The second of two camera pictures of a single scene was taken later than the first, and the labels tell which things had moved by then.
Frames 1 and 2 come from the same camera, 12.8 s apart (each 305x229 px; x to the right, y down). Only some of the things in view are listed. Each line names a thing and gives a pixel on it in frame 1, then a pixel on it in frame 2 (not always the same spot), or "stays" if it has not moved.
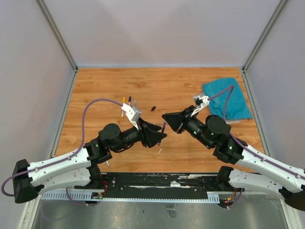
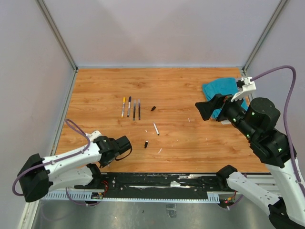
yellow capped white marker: (124, 101) stays
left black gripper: (156, 137) to (104, 163)
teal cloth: (237, 108) stays
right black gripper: (178, 120) to (206, 108)
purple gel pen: (163, 130) to (139, 109)
